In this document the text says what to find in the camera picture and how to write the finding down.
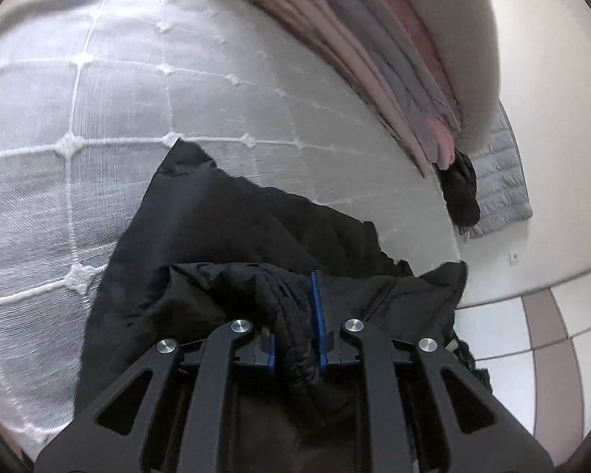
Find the black puffer jacket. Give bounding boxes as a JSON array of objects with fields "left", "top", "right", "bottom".
[{"left": 73, "top": 138, "right": 494, "bottom": 473}]

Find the black garment near headboard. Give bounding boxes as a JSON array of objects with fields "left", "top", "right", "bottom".
[{"left": 437, "top": 149, "right": 480, "bottom": 239}]

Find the grey padded headboard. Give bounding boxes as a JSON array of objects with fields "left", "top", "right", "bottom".
[{"left": 468, "top": 104, "right": 533, "bottom": 239}]

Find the pink folded blanket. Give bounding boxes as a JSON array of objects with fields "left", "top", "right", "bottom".
[{"left": 382, "top": 0, "right": 461, "bottom": 170}]

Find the grey-blue folded blanket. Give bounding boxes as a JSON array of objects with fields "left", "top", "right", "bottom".
[{"left": 327, "top": 0, "right": 448, "bottom": 119}]

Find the grey quilted bed mattress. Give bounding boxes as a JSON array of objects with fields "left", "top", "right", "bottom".
[{"left": 0, "top": 0, "right": 458, "bottom": 456}]

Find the large grey pillow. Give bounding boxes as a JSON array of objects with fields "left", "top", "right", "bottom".
[{"left": 410, "top": 0, "right": 500, "bottom": 154}]

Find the beige folded blanket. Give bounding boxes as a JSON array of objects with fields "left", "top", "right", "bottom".
[{"left": 249, "top": 0, "right": 431, "bottom": 176}]

